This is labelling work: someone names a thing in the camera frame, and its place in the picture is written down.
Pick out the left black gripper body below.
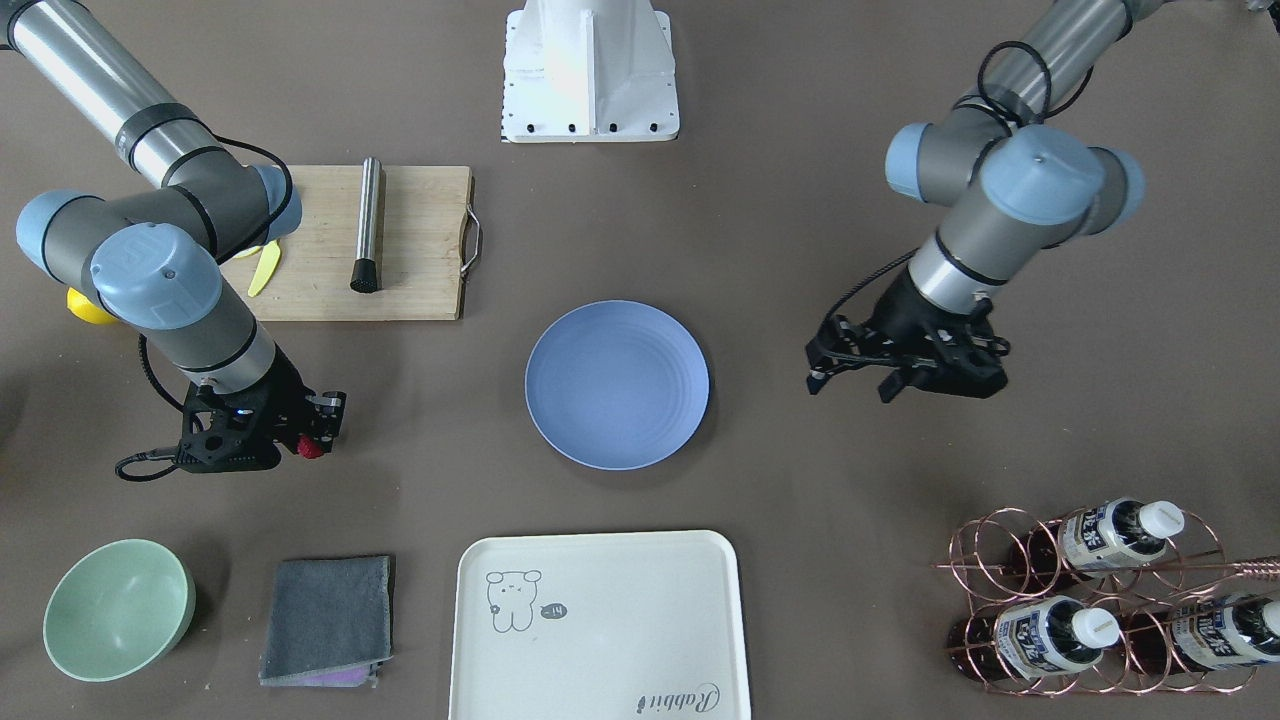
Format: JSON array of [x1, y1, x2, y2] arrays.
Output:
[[808, 272, 1010, 398]]

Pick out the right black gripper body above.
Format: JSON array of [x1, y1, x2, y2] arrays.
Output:
[[175, 350, 314, 473]]

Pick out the red strawberry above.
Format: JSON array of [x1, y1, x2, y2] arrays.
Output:
[[294, 436, 326, 460]]

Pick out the blue round plate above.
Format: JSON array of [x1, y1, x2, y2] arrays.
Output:
[[524, 300, 710, 471]]

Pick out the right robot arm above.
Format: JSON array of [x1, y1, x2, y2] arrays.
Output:
[[3, 1, 346, 480]]

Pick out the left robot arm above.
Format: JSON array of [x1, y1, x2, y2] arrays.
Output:
[[805, 1, 1158, 402]]

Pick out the steel muddler black tip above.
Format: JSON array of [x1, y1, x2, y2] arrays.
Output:
[[349, 158, 385, 293]]

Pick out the yellow plastic knife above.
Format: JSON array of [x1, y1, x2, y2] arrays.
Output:
[[247, 240, 283, 299]]

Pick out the wooden cutting board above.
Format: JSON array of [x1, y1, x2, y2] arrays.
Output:
[[244, 165, 474, 322]]

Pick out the yellow lemon lower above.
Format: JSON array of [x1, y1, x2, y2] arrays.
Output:
[[65, 287, 119, 325]]

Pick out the grey folded cloth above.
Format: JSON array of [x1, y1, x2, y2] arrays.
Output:
[[259, 555, 394, 688]]

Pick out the green bowl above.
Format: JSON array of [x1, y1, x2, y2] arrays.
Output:
[[42, 539, 196, 683]]

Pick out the tea bottle front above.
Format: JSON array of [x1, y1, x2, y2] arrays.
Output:
[[946, 594, 1121, 683]]

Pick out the cream rabbit tray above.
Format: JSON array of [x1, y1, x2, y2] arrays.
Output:
[[449, 530, 753, 719]]

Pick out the copper wire bottle rack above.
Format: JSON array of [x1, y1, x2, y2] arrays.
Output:
[[937, 507, 1277, 698]]

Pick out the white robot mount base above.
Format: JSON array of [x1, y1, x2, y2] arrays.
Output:
[[500, 1, 681, 143]]

